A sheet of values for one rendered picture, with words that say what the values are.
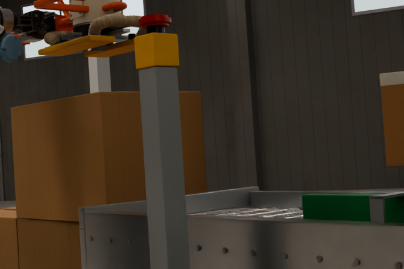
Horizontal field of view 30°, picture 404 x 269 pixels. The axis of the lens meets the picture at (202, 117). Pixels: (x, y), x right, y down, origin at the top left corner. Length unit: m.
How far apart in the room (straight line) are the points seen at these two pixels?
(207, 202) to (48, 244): 0.58
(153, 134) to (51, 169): 1.04
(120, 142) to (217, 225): 0.70
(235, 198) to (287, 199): 0.18
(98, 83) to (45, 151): 3.34
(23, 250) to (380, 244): 1.65
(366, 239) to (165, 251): 0.41
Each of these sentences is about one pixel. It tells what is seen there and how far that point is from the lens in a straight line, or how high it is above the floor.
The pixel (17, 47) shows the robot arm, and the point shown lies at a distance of 2.59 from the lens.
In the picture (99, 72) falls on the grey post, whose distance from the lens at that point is 5.91.
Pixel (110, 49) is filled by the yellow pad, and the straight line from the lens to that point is 2.69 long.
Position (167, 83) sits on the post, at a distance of 1.57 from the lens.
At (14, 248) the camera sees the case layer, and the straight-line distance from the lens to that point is 2.86.
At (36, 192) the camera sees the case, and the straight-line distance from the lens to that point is 2.67.
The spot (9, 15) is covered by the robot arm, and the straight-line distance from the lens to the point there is 2.75.
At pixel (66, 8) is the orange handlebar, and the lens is 2.56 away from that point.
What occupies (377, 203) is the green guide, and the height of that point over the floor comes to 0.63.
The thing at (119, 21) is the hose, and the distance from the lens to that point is 2.49.
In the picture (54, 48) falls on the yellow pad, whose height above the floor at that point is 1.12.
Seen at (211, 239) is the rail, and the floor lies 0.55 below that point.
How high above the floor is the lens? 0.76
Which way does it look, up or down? 2 degrees up
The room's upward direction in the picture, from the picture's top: 4 degrees counter-clockwise
